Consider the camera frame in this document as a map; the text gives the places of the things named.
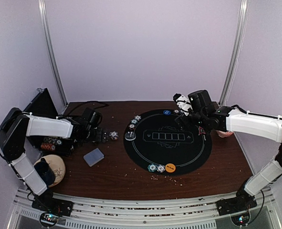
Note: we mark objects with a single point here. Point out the aluminium frame post left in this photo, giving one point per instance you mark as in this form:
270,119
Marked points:
51,54

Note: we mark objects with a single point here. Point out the yellow big blind button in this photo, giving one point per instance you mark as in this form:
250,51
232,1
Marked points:
170,168

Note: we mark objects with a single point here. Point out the blue cream 10 chip stack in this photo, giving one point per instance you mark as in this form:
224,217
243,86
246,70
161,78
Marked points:
113,135

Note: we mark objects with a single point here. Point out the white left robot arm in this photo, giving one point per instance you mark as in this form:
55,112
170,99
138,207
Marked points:
19,127

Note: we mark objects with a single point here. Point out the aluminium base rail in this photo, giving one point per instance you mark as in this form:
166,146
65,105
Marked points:
184,213

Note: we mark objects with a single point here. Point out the round black poker mat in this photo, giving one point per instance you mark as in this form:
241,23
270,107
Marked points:
159,140

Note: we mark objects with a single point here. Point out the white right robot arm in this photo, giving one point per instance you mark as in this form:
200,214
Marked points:
265,126

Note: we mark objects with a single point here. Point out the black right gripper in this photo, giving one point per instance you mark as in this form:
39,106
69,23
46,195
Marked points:
181,118

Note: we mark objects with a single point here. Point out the front chips row in case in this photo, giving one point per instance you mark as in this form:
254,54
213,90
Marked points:
53,141

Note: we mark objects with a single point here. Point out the red 5 chips in case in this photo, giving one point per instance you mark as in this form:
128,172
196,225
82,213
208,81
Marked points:
48,147

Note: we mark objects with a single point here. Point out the red white patterned bowl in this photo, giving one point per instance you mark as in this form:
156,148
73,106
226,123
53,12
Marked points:
223,134

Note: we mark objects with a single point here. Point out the blue small blind button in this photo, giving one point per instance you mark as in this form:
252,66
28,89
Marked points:
166,112

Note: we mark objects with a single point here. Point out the dark blue mug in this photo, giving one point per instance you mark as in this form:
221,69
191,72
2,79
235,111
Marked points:
45,172

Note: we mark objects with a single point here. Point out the blue playing card deck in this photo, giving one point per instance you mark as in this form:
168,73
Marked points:
93,157

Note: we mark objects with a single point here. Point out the beige patterned plate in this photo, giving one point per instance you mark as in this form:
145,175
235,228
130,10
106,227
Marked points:
58,167

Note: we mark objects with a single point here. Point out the black poker set case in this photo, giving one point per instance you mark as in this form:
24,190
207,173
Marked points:
42,105

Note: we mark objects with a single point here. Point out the red triangular all-in marker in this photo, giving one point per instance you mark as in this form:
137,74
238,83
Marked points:
201,131

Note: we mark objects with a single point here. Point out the aluminium frame post right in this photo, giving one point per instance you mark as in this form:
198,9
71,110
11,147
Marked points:
238,41

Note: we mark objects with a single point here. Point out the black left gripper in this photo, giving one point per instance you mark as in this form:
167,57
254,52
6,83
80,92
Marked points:
99,137

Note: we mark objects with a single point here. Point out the clear acrylic dealer button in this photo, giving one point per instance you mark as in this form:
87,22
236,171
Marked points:
130,136

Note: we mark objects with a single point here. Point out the aluminium frame post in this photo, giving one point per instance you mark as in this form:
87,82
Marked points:
51,54
238,41

